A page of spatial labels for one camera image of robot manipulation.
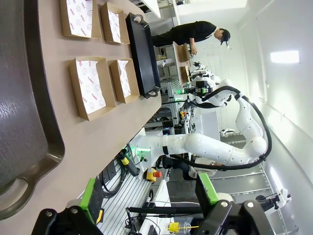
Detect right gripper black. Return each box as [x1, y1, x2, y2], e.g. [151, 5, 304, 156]
[184, 80, 212, 95]

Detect white smiley print paper liner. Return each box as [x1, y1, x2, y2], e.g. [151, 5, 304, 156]
[107, 9, 122, 44]
[66, 0, 93, 38]
[117, 59, 132, 98]
[75, 60, 107, 114]

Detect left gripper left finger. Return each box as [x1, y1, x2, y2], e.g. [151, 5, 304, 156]
[31, 178, 106, 235]

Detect kraft paper food box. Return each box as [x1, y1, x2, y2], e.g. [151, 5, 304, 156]
[109, 57, 140, 104]
[58, 0, 102, 39]
[100, 1, 131, 45]
[67, 56, 117, 121]

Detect black coiled cable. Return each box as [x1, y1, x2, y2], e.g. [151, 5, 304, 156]
[100, 168, 128, 197]

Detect black flat bar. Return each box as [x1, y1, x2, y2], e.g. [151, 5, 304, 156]
[128, 206, 203, 214]

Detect person in black cap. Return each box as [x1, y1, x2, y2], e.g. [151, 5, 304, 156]
[151, 21, 232, 54]

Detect black corrugated cable hose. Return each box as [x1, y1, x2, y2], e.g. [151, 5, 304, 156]
[171, 85, 272, 172]

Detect large black plastic tray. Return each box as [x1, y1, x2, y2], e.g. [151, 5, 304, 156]
[125, 12, 161, 99]

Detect brown plastic tray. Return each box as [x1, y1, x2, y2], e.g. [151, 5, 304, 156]
[0, 0, 66, 220]

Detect wooden shelf boards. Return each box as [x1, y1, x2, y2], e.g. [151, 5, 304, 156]
[173, 41, 192, 87]

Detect yellow emergency stop button box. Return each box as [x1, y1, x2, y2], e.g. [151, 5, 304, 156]
[146, 168, 162, 183]

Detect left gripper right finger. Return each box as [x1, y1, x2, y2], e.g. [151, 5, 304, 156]
[195, 172, 269, 235]

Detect ceiling light panel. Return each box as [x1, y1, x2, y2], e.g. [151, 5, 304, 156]
[270, 50, 300, 64]

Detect black handheld enabling device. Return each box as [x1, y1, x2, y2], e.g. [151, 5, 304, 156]
[119, 149, 141, 177]

